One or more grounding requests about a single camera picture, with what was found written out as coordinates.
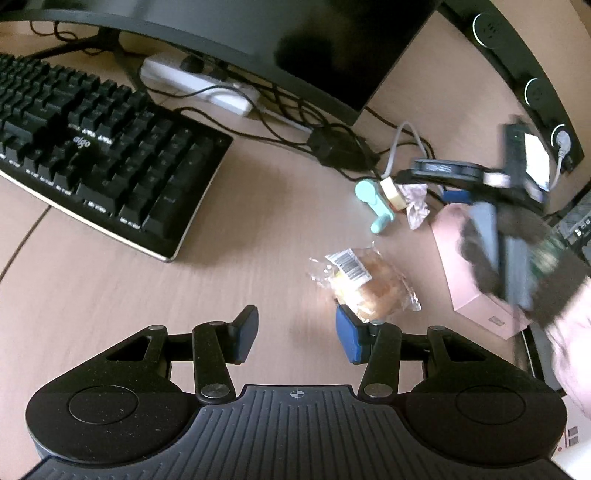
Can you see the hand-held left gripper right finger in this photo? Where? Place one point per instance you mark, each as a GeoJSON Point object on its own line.
{"type": "Point", "coordinates": [351, 337]}

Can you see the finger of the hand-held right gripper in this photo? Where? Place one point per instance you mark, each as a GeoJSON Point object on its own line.
{"type": "Point", "coordinates": [443, 167]}
{"type": "Point", "coordinates": [456, 196]}

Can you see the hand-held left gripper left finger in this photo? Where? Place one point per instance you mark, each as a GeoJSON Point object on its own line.
{"type": "Point", "coordinates": [244, 334]}

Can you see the bread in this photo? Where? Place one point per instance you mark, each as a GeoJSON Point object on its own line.
{"type": "Point", "coordinates": [369, 286]}

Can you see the pink cardboard box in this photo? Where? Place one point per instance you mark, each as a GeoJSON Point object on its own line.
{"type": "Point", "coordinates": [475, 300]}

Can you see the person's right forearm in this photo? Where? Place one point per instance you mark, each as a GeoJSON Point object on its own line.
{"type": "Point", "coordinates": [575, 350]}

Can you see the person's right hand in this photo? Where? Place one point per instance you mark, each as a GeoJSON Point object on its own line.
{"type": "Point", "coordinates": [554, 277]}

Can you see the crumpled clear wrapper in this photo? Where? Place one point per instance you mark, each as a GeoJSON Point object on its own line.
{"type": "Point", "coordinates": [415, 205]}

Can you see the roll of tape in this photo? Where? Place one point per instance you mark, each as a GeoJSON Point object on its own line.
{"type": "Point", "coordinates": [391, 191]}

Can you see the teal plastic toy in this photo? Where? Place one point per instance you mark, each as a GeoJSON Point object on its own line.
{"type": "Point", "coordinates": [369, 198]}

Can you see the grey plug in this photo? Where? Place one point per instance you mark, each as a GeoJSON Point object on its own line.
{"type": "Point", "coordinates": [563, 147]}

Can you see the black power adapter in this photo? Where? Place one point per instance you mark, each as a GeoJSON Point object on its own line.
{"type": "Point", "coordinates": [337, 145]}

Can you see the black computer monitor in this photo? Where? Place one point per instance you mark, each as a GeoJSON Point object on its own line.
{"type": "Point", "coordinates": [277, 41]}

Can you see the white paper sheet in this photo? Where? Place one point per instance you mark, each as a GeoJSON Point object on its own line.
{"type": "Point", "coordinates": [575, 443]}

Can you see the black mechanical keyboard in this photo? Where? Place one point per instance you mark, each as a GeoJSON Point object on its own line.
{"type": "Point", "coordinates": [106, 152]}

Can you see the white power strip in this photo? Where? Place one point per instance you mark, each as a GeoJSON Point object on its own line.
{"type": "Point", "coordinates": [194, 81]}

